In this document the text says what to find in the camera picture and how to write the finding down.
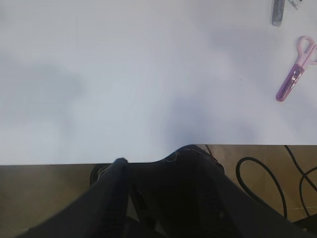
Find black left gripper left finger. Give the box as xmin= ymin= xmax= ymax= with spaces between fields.
xmin=20 ymin=158 xmax=128 ymax=238

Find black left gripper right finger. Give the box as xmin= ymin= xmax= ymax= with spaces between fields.
xmin=158 ymin=148 xmax=316 ymax=238

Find pink purple scissors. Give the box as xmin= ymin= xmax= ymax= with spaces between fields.
xmin=276 ymin=36 xmax=317 ymax=102

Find silver glitter pen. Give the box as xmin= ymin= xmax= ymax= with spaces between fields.
xmin=270 ymin=0 xmax=285 ymax=27

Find black floor cable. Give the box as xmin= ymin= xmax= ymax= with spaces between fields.
xmin=235 ymin=145 xmax=317 ymax=224

